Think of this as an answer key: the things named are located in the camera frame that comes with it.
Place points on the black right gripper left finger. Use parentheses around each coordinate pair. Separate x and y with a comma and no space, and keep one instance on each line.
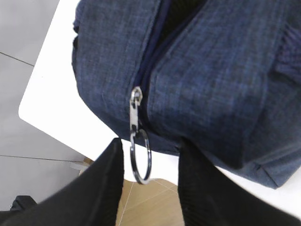
(92,199)

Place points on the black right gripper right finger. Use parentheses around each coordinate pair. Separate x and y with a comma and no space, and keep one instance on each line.
(209,198)

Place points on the navy blue lunch bag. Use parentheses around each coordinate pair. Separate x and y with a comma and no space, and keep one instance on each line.
(224,74)

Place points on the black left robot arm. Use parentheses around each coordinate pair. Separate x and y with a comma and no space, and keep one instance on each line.
(22,202)

